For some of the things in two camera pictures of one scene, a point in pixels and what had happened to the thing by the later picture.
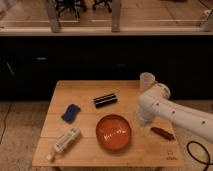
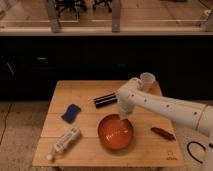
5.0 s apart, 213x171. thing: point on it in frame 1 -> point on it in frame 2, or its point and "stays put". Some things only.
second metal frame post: x=115 y=16 stays put
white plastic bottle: x=64 y=142 stays put
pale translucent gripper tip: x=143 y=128 -> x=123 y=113
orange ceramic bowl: x=113 y=132 stays put
